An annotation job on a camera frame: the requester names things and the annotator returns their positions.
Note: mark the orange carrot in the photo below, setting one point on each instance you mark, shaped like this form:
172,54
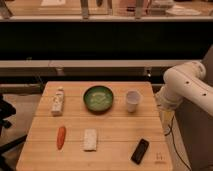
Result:
61,137

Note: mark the white plastic cup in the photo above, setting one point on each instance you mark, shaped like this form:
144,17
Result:
133,98

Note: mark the white sponge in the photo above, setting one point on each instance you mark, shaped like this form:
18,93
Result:
90,140

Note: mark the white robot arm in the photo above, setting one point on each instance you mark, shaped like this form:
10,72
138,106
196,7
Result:
188,87

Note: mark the white tube bottle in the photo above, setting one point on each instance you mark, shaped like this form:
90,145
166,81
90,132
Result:
58,102

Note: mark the green bowl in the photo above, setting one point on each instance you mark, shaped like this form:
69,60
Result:
98,98

